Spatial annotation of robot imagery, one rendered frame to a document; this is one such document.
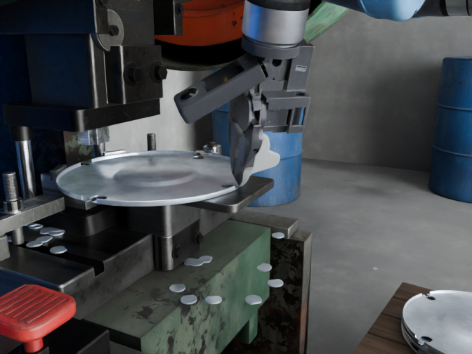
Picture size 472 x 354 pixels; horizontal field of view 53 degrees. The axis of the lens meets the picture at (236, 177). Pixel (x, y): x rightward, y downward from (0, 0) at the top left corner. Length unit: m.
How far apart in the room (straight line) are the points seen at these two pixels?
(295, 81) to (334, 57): 3.42
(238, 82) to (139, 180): 0.22
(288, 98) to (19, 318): 0.38
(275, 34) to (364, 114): 3.46
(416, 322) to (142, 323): 0.70
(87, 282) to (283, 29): 0.39
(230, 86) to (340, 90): 3.46
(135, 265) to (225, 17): 0.56
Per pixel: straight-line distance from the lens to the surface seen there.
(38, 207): 0.74
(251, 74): 0.59
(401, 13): 0.50
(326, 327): 1.81
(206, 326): 0.74
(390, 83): 3.94
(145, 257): 0.72
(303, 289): 0.96
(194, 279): 0.72
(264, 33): 0.56
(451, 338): 1.14
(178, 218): 0.72
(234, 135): 0.65
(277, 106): 0.60
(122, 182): 0.71
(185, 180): 0.70
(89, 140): 0.79
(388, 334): 1.17
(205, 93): 0.58
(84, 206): 0.76
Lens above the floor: 0.98
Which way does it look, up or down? 16 degrees down
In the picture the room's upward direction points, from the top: straight up
